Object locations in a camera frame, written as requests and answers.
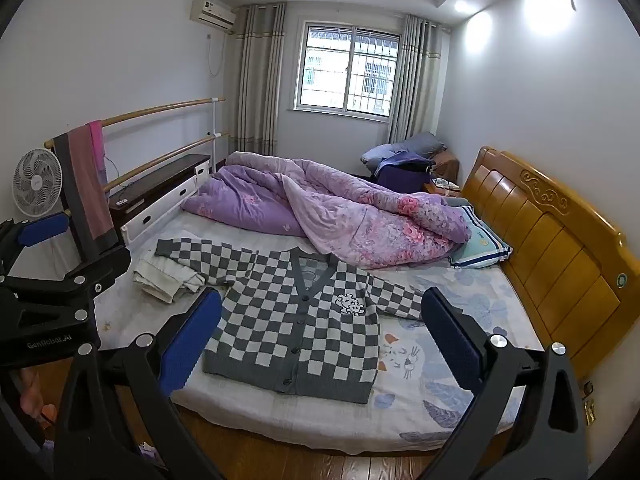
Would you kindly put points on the wooden nightstand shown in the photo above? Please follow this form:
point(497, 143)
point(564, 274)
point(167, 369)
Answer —
point(442, 187)

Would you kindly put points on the dark purple cloth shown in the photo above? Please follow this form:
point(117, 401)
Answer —
point(400, 176)

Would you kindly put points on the purple floral quilt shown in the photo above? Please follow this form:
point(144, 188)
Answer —
point(250, 195)

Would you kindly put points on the white standing fan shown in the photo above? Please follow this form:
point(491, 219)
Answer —
point(37, 182)

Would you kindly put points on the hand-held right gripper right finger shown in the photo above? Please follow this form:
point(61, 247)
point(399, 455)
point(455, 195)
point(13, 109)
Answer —
point(452, 340)

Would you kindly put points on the teal striped cloth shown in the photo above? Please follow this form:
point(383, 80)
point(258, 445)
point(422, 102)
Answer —
point(482, 247)

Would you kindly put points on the person's left hand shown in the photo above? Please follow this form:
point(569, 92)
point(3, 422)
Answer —
point(30, 390)

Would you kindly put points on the folded white clothes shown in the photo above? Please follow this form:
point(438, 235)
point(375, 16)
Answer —
point(165, 280)

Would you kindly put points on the white air conditioner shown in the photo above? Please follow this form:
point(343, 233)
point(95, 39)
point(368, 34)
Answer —
point(212, 14)

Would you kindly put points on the brown chair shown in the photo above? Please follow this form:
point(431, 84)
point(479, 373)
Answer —
point(446, 161)

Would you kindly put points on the wooden headboard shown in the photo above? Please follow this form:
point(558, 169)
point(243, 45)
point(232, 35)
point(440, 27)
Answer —
point(545, 240)

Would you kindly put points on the pink grey towel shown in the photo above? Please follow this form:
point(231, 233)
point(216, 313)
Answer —
point(85, 185)

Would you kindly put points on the grey beige curtain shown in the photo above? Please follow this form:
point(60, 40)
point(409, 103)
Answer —
point(260, 80)
point(415, 80)

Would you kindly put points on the ceiling spotlight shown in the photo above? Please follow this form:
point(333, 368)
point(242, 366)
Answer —
point(462, 6)

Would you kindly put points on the bed with printed sheet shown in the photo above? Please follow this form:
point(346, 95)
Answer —
point(405, 410)

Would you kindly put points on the small white remote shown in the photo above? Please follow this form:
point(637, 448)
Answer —
point(120, 203)

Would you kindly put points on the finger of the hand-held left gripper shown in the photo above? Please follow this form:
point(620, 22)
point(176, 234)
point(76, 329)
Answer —
point(45, 230)
point(95, 270)

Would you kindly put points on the dark top white cabinet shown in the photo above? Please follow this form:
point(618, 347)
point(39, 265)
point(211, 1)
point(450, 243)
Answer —
point(160, 200)

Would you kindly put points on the barred window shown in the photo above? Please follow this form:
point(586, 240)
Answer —
point(347, 67)

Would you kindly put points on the wooden barre rail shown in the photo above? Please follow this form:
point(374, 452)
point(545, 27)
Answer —
point(170, 156)
point(160, 108)

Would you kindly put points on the dark purple pillow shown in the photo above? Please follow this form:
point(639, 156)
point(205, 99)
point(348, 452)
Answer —
point(400, 147)

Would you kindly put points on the grey white checkered cardigan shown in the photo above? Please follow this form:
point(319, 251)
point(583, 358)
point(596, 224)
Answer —
point(300, 330)

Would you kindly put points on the brass bed bracket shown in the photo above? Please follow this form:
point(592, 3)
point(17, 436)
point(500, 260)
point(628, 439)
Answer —
point(590, 405)

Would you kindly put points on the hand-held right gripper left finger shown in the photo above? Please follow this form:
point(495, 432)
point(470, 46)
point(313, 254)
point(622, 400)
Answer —
point(192, 340)

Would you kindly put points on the white barre post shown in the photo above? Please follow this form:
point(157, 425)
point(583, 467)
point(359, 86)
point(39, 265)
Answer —
point(214, 135)

